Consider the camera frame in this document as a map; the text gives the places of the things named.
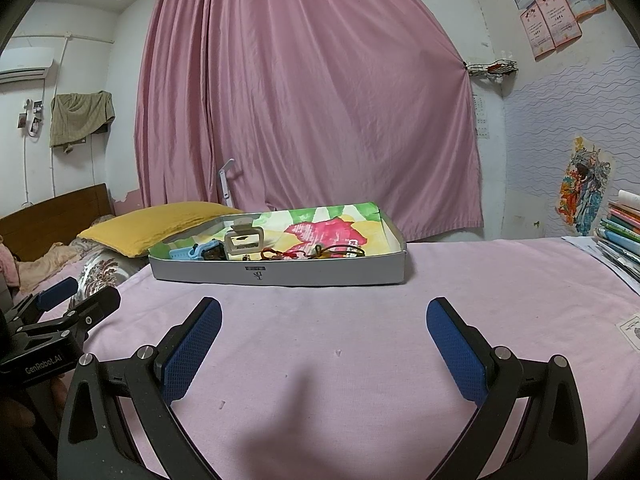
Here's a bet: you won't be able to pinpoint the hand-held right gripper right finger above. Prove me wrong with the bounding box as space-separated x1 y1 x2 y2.
425 296 589 480

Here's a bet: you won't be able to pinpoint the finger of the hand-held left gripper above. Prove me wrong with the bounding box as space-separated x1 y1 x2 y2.
30 287 122 347
10 276 81 330

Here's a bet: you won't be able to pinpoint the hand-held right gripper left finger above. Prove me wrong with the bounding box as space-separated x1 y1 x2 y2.
56 296 223 480

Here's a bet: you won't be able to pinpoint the blue smartwatch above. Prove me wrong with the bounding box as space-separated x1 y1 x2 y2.
167 240 227 263

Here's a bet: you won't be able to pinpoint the grey box with colourful lining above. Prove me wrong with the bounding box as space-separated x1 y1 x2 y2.
148 201 412 287

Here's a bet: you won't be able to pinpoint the beige hair claw clip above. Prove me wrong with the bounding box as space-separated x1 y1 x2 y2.
223 218 265 261

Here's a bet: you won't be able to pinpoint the red string bracelet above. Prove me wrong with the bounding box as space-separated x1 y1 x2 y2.
260 246 314 261

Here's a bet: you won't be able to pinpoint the brown cord bracelet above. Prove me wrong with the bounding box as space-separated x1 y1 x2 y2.
305 241 369 260

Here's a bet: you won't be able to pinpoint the person's left hand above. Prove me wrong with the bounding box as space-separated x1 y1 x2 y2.
0 372 70 433

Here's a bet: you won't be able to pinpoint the crumpled pink cloth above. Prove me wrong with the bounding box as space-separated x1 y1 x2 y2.
0 241 82 292

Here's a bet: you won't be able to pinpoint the floral patterned pillow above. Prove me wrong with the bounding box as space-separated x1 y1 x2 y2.
64 237 152 307

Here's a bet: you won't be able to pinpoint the wooden headboard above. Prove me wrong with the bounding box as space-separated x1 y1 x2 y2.
0 183 115 264

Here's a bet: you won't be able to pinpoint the yellow pillow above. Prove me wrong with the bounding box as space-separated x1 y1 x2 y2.
76 201 247 260

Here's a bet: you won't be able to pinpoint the pink bed sheet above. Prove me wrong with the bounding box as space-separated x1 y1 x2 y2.
0 236 640 480

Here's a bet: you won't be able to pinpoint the loose white papers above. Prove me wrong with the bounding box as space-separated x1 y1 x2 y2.
560 233 640 297

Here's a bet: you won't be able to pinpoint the small printed card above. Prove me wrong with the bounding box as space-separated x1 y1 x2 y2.
615 312 640 352

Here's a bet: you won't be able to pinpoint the green hanging towel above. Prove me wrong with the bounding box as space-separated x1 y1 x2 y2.
49 90 116 154

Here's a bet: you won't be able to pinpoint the stack of books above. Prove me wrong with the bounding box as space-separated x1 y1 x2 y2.
594 188 640 282

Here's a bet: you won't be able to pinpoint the white air conditioner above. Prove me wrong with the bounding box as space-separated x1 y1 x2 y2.
0 57 55 87

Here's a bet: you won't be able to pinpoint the pink curtain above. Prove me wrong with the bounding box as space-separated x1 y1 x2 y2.
133 0 486 242

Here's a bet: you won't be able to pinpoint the white wall conduit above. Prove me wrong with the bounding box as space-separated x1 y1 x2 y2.
49 31 72 197

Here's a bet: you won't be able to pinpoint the small wall photos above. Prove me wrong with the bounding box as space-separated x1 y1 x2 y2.
17 99 44 139

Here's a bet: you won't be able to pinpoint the colourful wall poster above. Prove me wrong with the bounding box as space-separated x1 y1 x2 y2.
555 134 615 237

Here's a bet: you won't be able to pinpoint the wire wall shelf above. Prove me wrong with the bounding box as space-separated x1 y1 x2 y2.
464 58 519 87

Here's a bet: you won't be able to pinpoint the group of wall certificates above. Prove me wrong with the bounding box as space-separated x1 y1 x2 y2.
497 0 609 62

